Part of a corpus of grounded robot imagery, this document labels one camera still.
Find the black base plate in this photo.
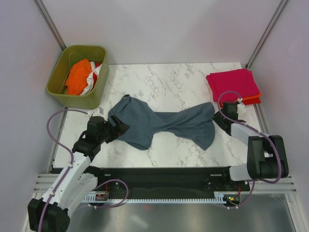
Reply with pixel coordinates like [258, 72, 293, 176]
[85, 166, 251, 199]

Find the red folded t-shirt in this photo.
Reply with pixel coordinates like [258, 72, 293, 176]
[243, 97, 261, 105]

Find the white slotted cable duct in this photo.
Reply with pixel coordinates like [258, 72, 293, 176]
[82, 192, 226, 204]

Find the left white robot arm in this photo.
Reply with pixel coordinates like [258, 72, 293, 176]
[28, 116, 130, 232]

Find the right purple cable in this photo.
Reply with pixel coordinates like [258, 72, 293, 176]
[217, 91, 283, 210]

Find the blue-grey t-shirt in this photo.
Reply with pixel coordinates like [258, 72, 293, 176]
[108, 94, 215, 150]

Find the orange folded t-shirt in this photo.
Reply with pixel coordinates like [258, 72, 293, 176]
[242, 93, 262, 105]

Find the olive green plastic bin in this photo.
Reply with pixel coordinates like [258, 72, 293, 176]
[46, 45, 109, 109]

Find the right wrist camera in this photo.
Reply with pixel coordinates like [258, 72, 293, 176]
[237, 98, 247, 115]

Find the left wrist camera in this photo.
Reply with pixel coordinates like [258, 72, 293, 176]
[87, 106, 104, 117]

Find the white and red t-shirt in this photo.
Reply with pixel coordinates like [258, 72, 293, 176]
[80, 61, 102, 96]

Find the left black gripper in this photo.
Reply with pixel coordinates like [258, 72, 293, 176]
[98, 114, 129, 144]

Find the orange t-shirt in bin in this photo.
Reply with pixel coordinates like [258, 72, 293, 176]
[65, 59, 92, 95]

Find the magenta folded t-shirt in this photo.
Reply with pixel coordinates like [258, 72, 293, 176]
[206, 69, 260, 103]

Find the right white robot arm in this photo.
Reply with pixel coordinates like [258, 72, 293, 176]
[213, 102, 289, 190]

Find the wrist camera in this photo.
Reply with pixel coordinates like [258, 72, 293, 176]
[87, 106, 104, 117]
[237, 98, 247, 115]

